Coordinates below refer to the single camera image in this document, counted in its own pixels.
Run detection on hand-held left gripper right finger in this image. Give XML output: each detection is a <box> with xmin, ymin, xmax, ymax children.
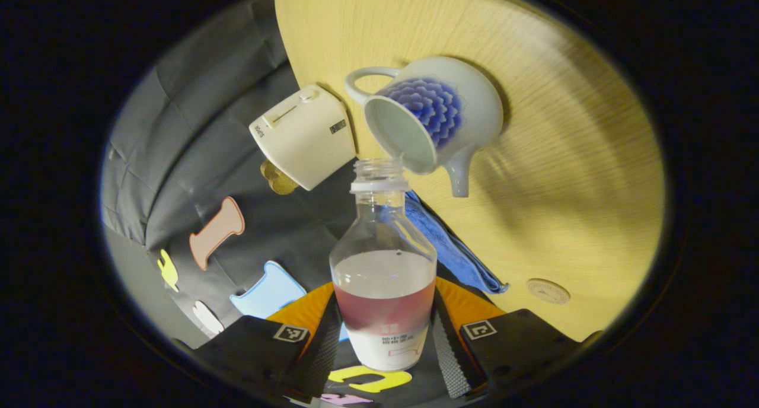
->
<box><xmin>428</xmin><ymin>278</ymin><xmax>585</xmax><ymax>400</ymax></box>

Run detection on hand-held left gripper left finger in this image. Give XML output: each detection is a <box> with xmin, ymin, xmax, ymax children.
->
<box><xmin>191</xmin><ymin>282</ymin><xmax>343</xmax><ymax>404</ymax></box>

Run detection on clear water bottle pink label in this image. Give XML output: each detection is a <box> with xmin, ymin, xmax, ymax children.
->
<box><xmin>329</xmin><ymin>157</ymin><xmax>438</xmax><ymax>372</ymax></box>

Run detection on round beige coaster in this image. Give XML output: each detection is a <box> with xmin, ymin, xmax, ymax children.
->
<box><xmin>527</xmin><ymin>278</ymin><xmax>571</xmax><ymax>305</ymax></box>

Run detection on white blue-patterned teacup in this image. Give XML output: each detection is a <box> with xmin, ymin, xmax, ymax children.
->
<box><xmin>345</xmin><ymin>56</ymin><xmax>505</xmax><ymax>198</ymax></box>

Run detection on blue folded towel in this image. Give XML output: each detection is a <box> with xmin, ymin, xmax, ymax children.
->
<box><xmin>379</xmin><ymin>190</ymin><xmax>509</xmax><ymax>295</ymax></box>

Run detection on brown toast bread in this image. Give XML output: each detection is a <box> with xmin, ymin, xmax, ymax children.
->
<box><xmin>260</xmin><ymin>159</ymin><xmax>299</xmax><ymax>196</ymax></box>

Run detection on white toaster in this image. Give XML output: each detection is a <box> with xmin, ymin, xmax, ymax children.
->
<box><xmin>249</xmin><ymin>85</ymin><xmax>358</xmax><ymax>192</ymax></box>

